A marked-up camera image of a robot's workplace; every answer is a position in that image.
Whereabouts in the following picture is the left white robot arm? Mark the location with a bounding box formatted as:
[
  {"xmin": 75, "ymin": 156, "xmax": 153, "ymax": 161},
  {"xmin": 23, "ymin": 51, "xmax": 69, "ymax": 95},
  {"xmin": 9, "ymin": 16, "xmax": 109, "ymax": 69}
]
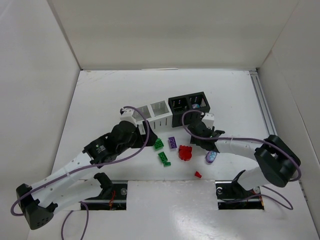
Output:
[{"xmin": 16, "ymin": 120, "xmax": 158, "ymax": 230}]

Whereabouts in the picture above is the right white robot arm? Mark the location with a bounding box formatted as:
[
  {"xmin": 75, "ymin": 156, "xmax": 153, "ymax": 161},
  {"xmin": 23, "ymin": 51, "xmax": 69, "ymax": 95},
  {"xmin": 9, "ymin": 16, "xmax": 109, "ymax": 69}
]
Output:
[{"xmin": 187, "ymin": 120, "xmax": 301, "ymax": 191}]

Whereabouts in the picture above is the teal lego brick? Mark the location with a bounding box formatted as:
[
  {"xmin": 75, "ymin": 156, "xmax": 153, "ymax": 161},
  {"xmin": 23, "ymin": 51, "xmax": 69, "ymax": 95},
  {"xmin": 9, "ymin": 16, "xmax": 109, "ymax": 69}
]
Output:
[{"xmin": 192, "ymin": 103, "xmax": 200, "ymax": 109}]

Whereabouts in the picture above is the green arched lego brick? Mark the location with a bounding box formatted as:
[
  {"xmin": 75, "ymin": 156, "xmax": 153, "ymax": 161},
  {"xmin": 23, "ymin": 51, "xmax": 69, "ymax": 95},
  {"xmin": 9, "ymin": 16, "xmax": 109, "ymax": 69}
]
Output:
[{"xmin": 153, "ymin": 138, "xmax": 164, "ymax": 151}]

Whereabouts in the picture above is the red rounded lego brick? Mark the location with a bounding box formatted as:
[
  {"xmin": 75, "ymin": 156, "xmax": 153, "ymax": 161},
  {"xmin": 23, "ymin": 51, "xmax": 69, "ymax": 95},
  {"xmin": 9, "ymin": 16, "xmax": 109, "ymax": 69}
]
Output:
[{"xmin": 178, "ymin": 150, "xmax": 192, "ymax": 162}]

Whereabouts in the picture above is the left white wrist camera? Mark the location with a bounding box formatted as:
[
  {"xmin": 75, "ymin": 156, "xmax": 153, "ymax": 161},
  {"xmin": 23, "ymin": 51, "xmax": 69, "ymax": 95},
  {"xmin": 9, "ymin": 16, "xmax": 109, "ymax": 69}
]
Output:
[{"xmin": 120, "ymin": 107, "xmax": 137, "ymax": 127}]

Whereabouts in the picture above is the purple lego brick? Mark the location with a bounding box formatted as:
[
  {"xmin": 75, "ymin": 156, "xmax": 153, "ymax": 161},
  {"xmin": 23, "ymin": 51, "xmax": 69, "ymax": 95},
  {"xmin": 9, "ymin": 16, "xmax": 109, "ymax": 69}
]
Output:
[{"xmin": 168, "ymin": 136, "xmax": 177, "ymax": 150}]

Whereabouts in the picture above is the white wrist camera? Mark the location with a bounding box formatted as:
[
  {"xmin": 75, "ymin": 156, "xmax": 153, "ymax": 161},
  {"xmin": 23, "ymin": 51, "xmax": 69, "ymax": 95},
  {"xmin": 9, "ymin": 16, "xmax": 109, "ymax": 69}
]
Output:
[
  {"xmin": 120, "ymin": 107, "xmax": 137, "ymax": 127},
  {"xmin": 201, "ymin": 112, "xmax": 215, "ymax": 130}
]

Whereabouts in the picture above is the green square lego brick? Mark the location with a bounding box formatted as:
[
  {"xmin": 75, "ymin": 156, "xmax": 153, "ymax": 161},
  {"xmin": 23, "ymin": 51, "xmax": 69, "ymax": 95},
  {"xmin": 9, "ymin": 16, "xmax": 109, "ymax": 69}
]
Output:
[{"xmin": 158, "ymin": 152, "xmax": 168, "ymax": 163}]

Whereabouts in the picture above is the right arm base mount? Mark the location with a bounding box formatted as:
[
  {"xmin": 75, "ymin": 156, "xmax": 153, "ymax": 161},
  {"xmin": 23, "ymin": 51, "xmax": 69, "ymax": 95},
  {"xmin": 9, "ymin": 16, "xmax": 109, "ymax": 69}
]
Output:
[{"xmin": 215, "ymin": 170, "xmax": 265, "ymax": 210}]

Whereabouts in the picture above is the aluminium rail right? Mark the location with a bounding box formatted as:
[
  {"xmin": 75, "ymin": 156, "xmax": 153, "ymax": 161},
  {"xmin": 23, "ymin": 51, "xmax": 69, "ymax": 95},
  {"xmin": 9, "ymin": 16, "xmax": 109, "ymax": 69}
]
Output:
[{"xmin": 249, "ymin": 70, "xmax": 278, "ymax": 135}]

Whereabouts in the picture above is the lavender lego brick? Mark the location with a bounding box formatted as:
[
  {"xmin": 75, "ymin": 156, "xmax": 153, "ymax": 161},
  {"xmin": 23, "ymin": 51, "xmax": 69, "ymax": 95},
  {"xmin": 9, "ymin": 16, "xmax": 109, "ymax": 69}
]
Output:
[{"xmin": 205, "ymin": 151, "xmax": 218, "ymax": 164}]

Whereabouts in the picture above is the small green lego piece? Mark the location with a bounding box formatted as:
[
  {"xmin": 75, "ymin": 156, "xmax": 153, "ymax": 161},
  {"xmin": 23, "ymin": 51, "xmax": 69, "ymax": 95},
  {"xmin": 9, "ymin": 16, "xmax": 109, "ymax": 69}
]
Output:
[{"xmin": 163, "ymin": 161, "xmax": 171, "ymax": 167}]

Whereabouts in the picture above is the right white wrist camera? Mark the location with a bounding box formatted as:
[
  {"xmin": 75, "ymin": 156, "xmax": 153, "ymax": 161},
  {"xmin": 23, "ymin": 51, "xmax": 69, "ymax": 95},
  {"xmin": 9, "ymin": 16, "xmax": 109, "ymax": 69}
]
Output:
[{"xmin": 201, "ymin": 112, "xmax": 215, "ymax": 130}]

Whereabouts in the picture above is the white two-bin container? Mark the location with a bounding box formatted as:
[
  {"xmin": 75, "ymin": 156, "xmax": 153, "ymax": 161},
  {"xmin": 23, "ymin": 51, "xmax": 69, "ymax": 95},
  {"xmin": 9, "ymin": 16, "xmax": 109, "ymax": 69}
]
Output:
[{"xmin": 137, "ymin": 100, "xmax": 173, "ymax": 133}]

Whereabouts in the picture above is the red studded lego brick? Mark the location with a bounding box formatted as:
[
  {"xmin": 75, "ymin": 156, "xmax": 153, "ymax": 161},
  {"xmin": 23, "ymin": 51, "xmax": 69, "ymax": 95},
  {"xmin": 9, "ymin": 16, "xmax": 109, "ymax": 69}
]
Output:
[{"xmin": 178, "ymin": 145, "xmax": 192, "ymax": 152}]

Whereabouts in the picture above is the black two-bin container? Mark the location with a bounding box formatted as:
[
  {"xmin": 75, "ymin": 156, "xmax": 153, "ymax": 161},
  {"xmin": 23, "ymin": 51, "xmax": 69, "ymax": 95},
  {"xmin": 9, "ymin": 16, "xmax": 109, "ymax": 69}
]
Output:
[{"xmin": 168, "ymin": 91, "xmax": 211, "ymax": 128}]

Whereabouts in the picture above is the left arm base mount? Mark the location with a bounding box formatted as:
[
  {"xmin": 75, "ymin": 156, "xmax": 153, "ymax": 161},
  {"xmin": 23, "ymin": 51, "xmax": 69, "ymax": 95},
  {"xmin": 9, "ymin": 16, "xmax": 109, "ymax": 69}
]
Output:
[{"xmin": 83, "ymin": 172, "xmax": 128, "ymax": 211}]

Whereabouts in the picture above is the small red lego piece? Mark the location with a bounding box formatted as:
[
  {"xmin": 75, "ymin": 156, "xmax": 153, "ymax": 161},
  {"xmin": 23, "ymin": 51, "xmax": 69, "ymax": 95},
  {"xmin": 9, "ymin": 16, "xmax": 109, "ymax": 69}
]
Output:
[{"xmin": 194, "ymin": 171, "xmax": 202, "ymax": 179}]

